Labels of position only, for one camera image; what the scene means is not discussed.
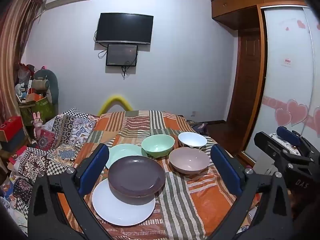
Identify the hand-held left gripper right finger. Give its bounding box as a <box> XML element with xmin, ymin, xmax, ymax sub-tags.
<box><xmin>210</xmin><ymin>144</ymin><xmax>293</xmax><ymax>240</ymax></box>

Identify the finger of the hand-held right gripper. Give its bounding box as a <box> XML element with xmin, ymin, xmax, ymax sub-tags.
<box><xmin>276</xmin><ymin>126</ymin><xmax>320</xmax><ymax>155</ymax></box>
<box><xmin>254</xmin><ymin>131</ymin><xmax>304</xmax><ymax>165</ymax></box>

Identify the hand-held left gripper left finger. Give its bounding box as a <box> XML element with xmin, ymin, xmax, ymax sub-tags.
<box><xmin>27</xmin><ymin>143</ymin><xmax>118</xmax><ymax>240</ymax></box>

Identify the light green plate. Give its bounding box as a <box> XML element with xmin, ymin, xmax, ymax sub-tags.
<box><xmin>105</xmin><ymin>144</ymin><xmax>148</xmax><ymax>170</ymax></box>

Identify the pink bowl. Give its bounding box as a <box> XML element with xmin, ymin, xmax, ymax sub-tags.
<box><xmin>169</xmin><ymin>147</ymin><xmax>210</xmax><ymax>175</ymax></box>

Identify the brown plate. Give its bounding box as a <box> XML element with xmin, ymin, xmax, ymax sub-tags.
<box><xmin>108</xmin><ymin>156</ymin><xmax>166</xmax><ymax>198</ymax></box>

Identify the white bowl with dark spots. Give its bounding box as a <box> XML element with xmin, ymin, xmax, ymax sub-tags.
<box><xmin>178</xmin><ymin>132</ymin><xmax>208</xmax><ymax>150</ymax></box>

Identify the white plate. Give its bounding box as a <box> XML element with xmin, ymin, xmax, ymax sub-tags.
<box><xmin>92</xmin><ymin>177</ymin><xmax>156</xmax><ymax>226</ymax></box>

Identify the green bowl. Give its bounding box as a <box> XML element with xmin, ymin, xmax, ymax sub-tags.
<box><xmin>141</xmin><ymin>134</ymin><xmax>175</xmax><ymax>158</ymax></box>

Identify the white suitcase with stickers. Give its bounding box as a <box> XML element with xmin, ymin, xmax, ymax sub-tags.
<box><xmin>269</xmin><ymin>133</ymin><xmax>304</xmax><ymax>157</ymax></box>

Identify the small pink heart sticker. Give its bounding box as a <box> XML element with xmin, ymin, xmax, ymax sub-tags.
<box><xmin>275</xmin><ymin>108</ymin><xmax>292</xmax><ymax>126</ymax></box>

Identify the large pink heart sticker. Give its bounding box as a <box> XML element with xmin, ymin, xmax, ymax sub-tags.
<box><xmin>286</xmin><ymin>99</ymin><xmax>309</xmax><ymax>127</ymax></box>

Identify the patchwork patterned quilt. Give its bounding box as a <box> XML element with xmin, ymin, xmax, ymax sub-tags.
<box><xmin>0</xmin><ymin>107</ymin><xmax>100</xmax><ymax>230</ymax></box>

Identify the orange striped blanket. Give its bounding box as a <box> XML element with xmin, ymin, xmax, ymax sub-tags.
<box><xmin>57</xmin><ymin>110</ymin><xmax>258</xmax><ymax>240</ymax></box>

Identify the brown wooden door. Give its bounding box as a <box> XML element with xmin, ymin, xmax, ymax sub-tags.
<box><xmin>226</xmin><ymin>29</ymin><xmax>262</xmax><ymax>130</ymax></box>

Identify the yellow foam arch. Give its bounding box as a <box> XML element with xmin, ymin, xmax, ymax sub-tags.
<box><xmin>98</xmin><ymin>94</ymin><xmax>134</xmax><ymax>117</ymax></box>

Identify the pink rabbit toy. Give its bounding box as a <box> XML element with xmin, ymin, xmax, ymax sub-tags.
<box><xmin>31</xmin><ymin>112</ymin><xmax>43</xmax><ymax>138</ymax></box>

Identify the green cardboard box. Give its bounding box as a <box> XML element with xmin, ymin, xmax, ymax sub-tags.
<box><xmin>35</xmin><ymin>96</ymin><xmax>57</xmax><ymax>124</ymax></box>

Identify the white sliding wardrobe door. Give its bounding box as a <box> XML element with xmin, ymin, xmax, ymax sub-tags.
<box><xmin>244</xmin><ymin>2</ymin><xmax>320</xmax><ymax>170</ymax></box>

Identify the red box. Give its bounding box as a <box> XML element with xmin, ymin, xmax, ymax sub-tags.
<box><xmin>0</xmin><ymin>116</ymin><xmax>24</xmax><ymax>142</ymax></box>

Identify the grey plush toy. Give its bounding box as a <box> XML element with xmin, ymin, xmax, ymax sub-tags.
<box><xmin>32</xmin><ymin>69</ymin><xmax>59</xmax><ymax>105</ymax></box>

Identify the heap of small toys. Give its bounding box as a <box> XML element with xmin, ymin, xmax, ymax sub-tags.
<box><xmin>14</xmin><ymin>62</ymin><xmax>35</xmax><ymax>103</ymax></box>

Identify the striped brown curtain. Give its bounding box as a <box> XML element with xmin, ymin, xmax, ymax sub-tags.
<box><xmin>0</xmin><ymin>0</ymin><xmax>47</xmax><ymax>128</ymax></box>

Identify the wooden overhead cabinet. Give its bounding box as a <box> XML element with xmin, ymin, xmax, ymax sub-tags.
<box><xmin>211</xmin><ymin>0</ymin><xmax>312</xmax><ymax>30</ymax></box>

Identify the small black wall monitor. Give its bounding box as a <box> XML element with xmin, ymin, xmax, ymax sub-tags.
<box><xmin>106</xmin><ymin>44</ymin><xmax>139</xmax><ymax>67</ymax></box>

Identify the black wall television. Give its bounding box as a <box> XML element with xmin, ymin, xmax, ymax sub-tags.
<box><xmin>95</xmin><ymin>12</ymin><xmax>154</xmax><ymax>45</ymax></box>

